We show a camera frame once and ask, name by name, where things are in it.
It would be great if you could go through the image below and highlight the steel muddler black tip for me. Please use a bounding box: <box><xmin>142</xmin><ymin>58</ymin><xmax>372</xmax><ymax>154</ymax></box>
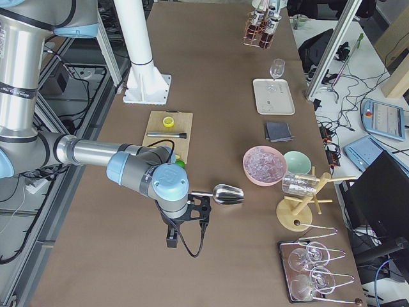
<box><xmin>146</xmin><ymin>132</ymin><xmax>187</xmax><ymax>139</ymax></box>

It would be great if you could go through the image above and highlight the cream rabbit tray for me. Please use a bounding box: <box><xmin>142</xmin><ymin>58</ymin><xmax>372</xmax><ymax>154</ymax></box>
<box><xmin>252</xmin><ymin>79</ymin><xmax>295</xmax><ymax>115</ymax></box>

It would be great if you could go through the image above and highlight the bamboo cutting board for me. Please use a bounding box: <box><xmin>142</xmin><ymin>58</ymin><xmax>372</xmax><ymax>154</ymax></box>
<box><xmin>143</xmin><ymin>111</ymin><xmax>193</xmax><ymax>164</ymax></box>

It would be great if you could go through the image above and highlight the black monitor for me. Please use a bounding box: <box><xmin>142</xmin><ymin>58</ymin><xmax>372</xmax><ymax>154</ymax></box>
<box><xmin>339</xmin><ymin>152</ymin><xmax>408</xmax><ymax>239</ymax></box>

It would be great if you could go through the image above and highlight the wire wine glass rack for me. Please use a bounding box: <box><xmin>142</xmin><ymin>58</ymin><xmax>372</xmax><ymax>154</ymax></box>
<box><xmin>278</xmin><ymin>226</ymin><xmax>363</xmax><ymax>306</ymax></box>

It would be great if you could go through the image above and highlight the tea bottle white cap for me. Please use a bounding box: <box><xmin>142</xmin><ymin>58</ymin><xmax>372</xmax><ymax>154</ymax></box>
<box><xmin>259</xmin><ymin>4</ymin><xmax>281</xmax><ymax>49</ymax></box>
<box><xmin>246</xmin><ymin>9</ymin><xmax>265</xmax><ymax>40</ymax></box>
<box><xmin>258</xmin><ymin>0</ymin><xmax>279</xmax><ymax>17</ymax></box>

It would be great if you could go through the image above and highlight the grey folded cloth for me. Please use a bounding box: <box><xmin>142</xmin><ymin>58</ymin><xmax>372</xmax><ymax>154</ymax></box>
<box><xmin>265</xmin><ymin>122</ymin><xmax>293</xmax><ymax>143</ymax></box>

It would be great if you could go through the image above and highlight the clear wine glass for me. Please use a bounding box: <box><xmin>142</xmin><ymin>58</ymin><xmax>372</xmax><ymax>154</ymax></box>
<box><xmin>267</xmin><ymin>58</ymin><xmax>286</xmax><ymax>92</ymax></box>

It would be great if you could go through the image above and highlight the half lemon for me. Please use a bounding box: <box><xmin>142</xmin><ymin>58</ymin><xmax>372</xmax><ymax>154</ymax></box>
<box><xmin>162</xmin><ymin>116</ymin><xmax>174</xmax><ymax>128</ymax></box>

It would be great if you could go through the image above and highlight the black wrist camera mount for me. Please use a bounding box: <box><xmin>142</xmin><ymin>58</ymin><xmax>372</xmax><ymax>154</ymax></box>
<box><xmin>159</xmin><ymin>194</ymin><xmax>212</xmax><ymax>232</ymax></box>

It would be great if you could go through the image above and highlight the aluminium frame post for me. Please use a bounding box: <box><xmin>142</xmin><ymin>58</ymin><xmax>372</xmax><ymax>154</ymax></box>
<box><xmin>305</xmin><ymin>0</ymin><xmax>362</xmax><ymax>102</ymax></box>

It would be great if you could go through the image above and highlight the hanging wine glass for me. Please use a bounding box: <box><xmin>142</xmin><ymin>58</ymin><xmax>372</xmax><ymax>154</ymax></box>
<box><xmin>289</xmin><ymin>267</ymin><xmax>336</xmax><ymax>301</ymax></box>
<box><xmin>288</xmin><ymin>242</ymin><xmax>330</xmax><ymax>272</ymax></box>

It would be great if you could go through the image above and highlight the pink bowl with ice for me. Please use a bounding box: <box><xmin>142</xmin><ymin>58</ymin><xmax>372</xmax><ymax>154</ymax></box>
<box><xmin>242</xmin><ymin>146</ymin><xmax>288</xmax><ymax>187</ymax></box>

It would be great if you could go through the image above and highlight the green lime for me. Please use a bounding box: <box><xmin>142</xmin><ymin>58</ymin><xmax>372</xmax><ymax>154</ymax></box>
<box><xmin>176</xmin><ymin>160</ymin><xmax>185</xmax><ymax>169</ymax></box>

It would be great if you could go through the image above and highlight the blue teach pendant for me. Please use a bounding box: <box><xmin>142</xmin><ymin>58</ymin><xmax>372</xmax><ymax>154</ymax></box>
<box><xmin>362</xmin><ymin>99</ymin><xmax>406</xmax><ymax>141</ymax></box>
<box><xmin>344</xmin><ymin>136</ymin><xmax>389</xmax><ymax>172</ymax></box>

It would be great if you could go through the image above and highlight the wooden cup tree stand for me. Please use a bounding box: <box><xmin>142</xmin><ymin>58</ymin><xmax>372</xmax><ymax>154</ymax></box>
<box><xmin>276</xmin><ymin>173</ymin><xmax>356</xmax><ymax>232</ymax></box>

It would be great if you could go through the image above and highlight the glass mug on stand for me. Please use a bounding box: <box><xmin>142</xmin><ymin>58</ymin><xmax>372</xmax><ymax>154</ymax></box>
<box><xmin>281</xmin><ymin>172</ymin><xmax>320</xmax><ymax>196</ymax></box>

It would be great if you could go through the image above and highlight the steel ice scoop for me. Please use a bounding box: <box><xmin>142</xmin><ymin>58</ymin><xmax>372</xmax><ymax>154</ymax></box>
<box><xmin>191</xmin><ymin>184</ymin><xmax>245</xmax><ymax>205</ymax></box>

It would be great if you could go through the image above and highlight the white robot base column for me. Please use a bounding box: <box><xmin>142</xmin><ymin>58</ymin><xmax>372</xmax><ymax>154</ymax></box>
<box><xmin>114</xmin><ymin>0</ymin><xmax>171</xmax><ymax>106</ymax></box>

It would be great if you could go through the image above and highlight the green bowl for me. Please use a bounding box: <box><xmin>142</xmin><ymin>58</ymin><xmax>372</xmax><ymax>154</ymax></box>
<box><xmin>284</xmin><ymin>151</ymin><xmax>312</xmax><ymax>174</ymax></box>

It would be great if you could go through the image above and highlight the copper wire bottle basket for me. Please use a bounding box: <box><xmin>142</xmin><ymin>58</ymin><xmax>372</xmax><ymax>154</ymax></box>
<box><xmin>242</xmin><ymin>14</ymin><xmax>267</xmax><ymax>48</ymax></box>

